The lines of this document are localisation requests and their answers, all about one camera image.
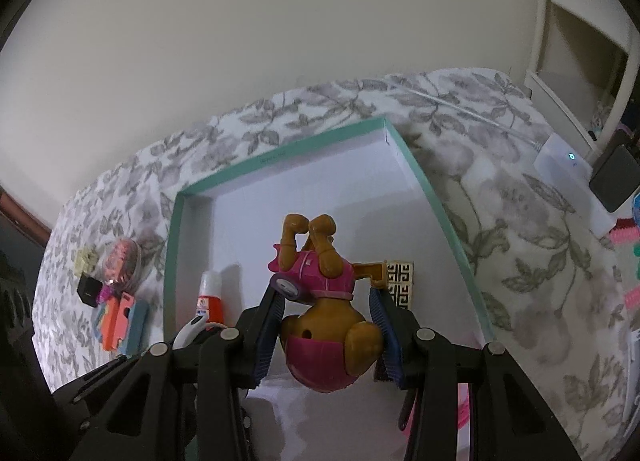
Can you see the dark power bank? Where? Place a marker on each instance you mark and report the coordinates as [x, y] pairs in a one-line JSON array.
[[617, 178]]

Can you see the pink round case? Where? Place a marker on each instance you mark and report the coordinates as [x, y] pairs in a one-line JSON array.
[[122, 263]]

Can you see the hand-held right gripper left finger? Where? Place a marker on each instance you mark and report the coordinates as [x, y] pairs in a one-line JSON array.
[[267, 336]]

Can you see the pink zigzag strip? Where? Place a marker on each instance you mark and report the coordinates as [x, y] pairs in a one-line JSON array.
[[627, 233]]

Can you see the small black cube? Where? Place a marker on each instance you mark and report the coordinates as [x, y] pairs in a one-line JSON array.
[[90, 291]]

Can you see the brown wooden bed frame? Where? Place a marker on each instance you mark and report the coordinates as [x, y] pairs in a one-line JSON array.
[[25, 216]]

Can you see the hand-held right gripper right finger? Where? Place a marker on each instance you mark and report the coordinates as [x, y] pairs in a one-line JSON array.
[[387, 336]]

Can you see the white watch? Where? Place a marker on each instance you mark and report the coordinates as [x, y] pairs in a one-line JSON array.
[[190, 331]]

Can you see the coral plastic toy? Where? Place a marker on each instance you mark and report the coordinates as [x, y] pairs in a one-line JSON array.
[[116, 323]]

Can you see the white rectangular device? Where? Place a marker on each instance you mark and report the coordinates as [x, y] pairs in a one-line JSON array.
[[570, 181]]

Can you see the pink brown dog toy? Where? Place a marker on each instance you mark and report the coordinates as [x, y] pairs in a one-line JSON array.
[[320, 291]]

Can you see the orange glue bottle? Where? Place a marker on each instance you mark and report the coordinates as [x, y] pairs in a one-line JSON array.
[[210, 303]]

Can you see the teal shallow box tray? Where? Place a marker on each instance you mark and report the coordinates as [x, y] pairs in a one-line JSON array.
[[325, 181]]

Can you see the white shelf unit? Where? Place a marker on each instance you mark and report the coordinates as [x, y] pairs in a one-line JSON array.
[[575, 41]]

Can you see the black gold patterned block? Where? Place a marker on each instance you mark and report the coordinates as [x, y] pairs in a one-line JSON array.
[[401, 283]]

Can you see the pale yellow hair clip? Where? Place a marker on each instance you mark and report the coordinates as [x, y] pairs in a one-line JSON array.
[[86, 261]]

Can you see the pink wristband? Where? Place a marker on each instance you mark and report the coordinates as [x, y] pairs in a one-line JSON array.
[[465, 411]]

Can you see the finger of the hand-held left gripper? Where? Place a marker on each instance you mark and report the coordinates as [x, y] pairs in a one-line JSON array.
[[82, 401]]

